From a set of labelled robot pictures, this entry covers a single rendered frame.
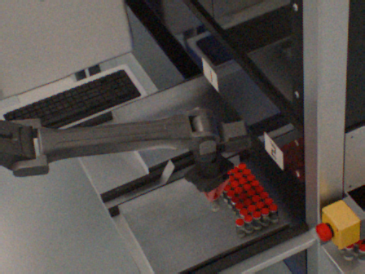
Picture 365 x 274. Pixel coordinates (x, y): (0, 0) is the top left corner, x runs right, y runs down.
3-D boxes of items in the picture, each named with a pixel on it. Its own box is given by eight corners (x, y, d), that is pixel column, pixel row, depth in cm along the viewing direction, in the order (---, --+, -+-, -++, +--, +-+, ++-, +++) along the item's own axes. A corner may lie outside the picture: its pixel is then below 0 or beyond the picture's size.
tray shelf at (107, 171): (212, 73, 242) (211, 68, 240) (344, 231, 194) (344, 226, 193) (63, 132, 230) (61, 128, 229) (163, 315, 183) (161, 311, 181)
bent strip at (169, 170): (173, 174, 211) (170, 159, 207) (178, 182, 209) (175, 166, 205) (124, 196, 207) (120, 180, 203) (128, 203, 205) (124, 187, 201)
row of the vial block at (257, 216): (229, 180, 207) (228, 168, 204) (263, 227, 195) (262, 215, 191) (222, 183, 206) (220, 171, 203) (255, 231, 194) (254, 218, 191)
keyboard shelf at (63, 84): (118, 55, 267) (116, 48, 265) (152, 102, 248) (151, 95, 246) (-13, 103, 256) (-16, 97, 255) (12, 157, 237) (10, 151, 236)
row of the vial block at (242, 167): (244, 174, 208) (244, 161, 205) (280, 220, 196) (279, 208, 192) (237, 177, 207) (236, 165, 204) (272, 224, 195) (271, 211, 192)
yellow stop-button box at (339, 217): (348, 216, 184) (349, 195, 180) (367, 237, 180) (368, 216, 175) (319, 229, 183) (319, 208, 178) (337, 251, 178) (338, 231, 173)
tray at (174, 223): (239, 164, 211) (238, 154, 208) (290, 232, 193) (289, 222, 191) (120, 214, 203) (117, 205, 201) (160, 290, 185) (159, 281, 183)
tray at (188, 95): (218, 77, 237) (217, 68, 235) (262, 129, 219) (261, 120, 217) (113, 120, 229) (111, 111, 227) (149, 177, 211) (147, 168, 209)
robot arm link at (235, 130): (190, 108, 171) (199, 143, 167) (242, 96, 172) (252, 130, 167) (193, 134, 182) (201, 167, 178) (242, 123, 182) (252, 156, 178)
